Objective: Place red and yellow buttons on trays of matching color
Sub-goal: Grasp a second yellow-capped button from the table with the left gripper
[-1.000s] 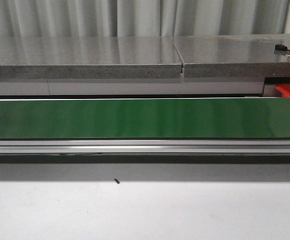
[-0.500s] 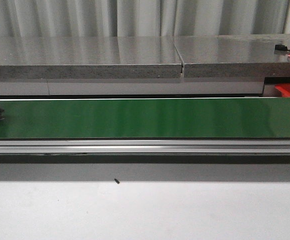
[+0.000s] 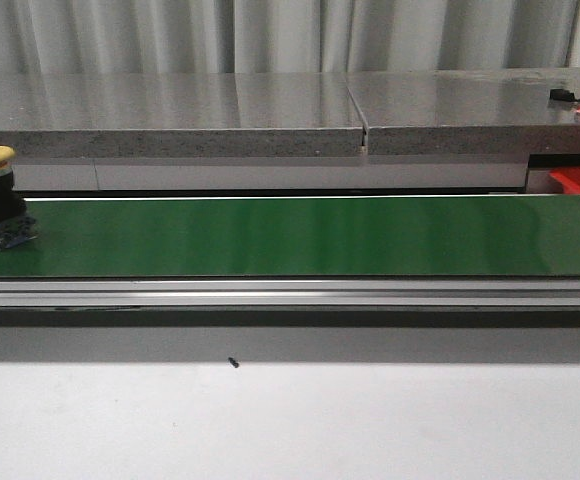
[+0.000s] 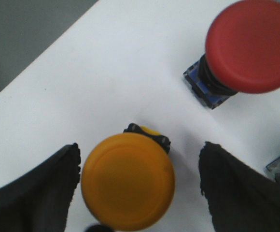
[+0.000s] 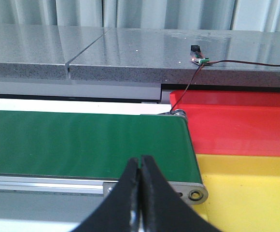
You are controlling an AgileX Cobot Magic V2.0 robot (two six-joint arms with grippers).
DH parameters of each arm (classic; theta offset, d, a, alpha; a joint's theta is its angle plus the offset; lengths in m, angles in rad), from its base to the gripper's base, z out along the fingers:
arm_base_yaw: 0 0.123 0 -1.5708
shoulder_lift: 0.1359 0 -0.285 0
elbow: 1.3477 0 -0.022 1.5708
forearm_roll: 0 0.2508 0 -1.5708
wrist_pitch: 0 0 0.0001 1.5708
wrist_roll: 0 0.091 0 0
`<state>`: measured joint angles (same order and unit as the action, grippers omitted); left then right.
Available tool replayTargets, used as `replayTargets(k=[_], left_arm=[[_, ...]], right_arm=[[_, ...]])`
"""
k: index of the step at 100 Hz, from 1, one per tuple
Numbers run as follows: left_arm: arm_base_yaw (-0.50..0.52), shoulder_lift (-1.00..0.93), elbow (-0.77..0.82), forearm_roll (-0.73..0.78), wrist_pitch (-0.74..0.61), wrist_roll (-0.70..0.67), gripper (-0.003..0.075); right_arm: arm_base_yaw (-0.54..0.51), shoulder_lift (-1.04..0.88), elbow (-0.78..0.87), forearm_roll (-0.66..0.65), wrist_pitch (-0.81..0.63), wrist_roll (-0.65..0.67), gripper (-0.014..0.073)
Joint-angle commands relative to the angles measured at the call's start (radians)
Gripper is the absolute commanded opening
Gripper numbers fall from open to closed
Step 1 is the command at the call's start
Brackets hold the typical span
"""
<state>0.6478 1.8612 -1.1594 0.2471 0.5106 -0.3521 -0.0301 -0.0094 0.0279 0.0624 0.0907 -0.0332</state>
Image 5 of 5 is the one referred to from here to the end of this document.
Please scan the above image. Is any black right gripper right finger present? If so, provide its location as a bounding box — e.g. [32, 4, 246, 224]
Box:
[140, 155, 219, 232]

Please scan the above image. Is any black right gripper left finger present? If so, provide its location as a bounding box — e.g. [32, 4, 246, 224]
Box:
[73, 158, 140, 232]

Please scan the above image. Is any yellow plastic tray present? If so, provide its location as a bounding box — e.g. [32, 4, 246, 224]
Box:
[193, 154, 280, 232]

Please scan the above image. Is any red plastic tray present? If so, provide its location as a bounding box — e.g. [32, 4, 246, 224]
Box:
[169, 90, 280, 157]

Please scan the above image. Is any small sensor circuit board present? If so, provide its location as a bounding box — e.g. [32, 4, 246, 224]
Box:
[190, 45, 210, 66]

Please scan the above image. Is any grey stone counter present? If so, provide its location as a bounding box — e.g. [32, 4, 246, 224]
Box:
[0, 24, 280, 102]

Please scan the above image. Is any white pleated curtain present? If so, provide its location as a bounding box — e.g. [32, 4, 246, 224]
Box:
[0, 0, 280, 32]

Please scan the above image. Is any aluminium conveyor frame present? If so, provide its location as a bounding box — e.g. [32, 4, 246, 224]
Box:
[0, 110, 209, 206]

